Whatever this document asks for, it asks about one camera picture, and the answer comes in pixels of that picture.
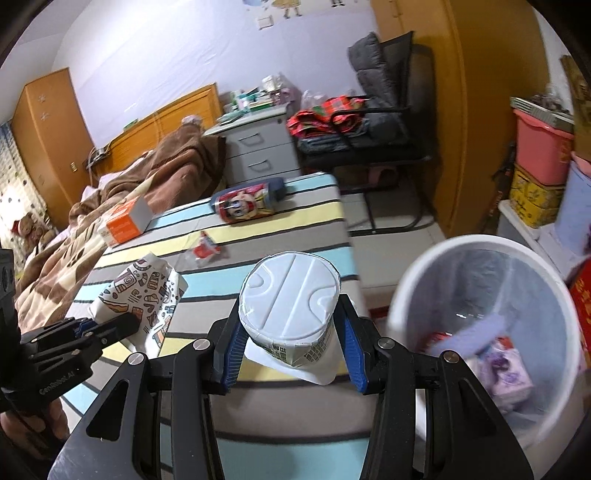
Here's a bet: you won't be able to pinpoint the striped tablecloth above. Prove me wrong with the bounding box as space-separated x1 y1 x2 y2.
60 173 370 480

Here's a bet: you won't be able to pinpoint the clear wrapper with red print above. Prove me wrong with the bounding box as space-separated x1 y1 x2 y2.
182 231 222 267

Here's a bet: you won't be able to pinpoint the wall stickers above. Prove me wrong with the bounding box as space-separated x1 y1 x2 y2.
242 0 352 29

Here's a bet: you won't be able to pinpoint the pink plastic bucket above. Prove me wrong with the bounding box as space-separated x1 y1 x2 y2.
512 97 575 185

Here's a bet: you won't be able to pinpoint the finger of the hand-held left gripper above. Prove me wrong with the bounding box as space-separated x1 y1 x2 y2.
32 315 140 366
21 318 100 354

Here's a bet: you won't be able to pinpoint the black chair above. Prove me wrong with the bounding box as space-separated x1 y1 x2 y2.
295 31 437 234

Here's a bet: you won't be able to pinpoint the grey nightstand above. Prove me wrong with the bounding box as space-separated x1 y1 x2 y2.
204 102 302 191

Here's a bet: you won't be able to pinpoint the yellow wooden wardrobe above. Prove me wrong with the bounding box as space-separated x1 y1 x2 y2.
369 0 555 241

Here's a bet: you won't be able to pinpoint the person's left hand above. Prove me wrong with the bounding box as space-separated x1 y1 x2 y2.
0 399 72 462

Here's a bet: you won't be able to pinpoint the wooden headboard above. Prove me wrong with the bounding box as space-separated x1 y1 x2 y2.
88 83 222 185

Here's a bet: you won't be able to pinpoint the grey cushion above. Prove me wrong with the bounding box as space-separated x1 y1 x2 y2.
347 32 407 139

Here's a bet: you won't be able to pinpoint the orange and white box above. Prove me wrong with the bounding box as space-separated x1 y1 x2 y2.
97 196 153 247

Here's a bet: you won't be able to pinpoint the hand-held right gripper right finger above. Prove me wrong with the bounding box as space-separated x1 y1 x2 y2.
338 294 532 480

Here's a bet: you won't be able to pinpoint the white trash bin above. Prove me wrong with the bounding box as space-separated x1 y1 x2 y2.
387 234 588 460

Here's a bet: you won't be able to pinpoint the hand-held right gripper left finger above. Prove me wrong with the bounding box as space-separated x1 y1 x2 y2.
48 316 249 480

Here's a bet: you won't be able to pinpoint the brown wooden cabinet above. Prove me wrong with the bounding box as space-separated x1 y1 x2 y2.
11 68 95 227

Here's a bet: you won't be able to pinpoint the brown teddy bear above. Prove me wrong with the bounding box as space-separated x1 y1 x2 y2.
11 212 54 247

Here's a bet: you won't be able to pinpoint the brown blanket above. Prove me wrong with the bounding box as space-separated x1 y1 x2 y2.
14 117 228 324

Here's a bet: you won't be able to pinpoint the clutter of small bottles boxes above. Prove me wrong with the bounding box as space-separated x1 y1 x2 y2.
222 74 296 114

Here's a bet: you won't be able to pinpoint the red box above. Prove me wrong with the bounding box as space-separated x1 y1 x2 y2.
568 258 591 326

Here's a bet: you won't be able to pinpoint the patterned white paper bag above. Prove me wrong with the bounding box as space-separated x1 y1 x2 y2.
88 252 188 354

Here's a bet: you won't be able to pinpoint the yellow patterned box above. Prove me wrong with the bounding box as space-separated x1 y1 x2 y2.
508 165 566 229

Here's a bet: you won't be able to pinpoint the red plaid clothes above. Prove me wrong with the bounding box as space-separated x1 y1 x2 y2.
286 93 370 139

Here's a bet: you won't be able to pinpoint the purple foam fruit net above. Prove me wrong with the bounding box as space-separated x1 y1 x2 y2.
431 311 511 361

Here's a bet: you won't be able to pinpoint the white instant noodle cup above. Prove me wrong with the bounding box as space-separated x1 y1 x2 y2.
238 251 356 386

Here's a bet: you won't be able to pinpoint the patterned curtain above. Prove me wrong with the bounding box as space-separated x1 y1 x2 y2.
0 124 28 278

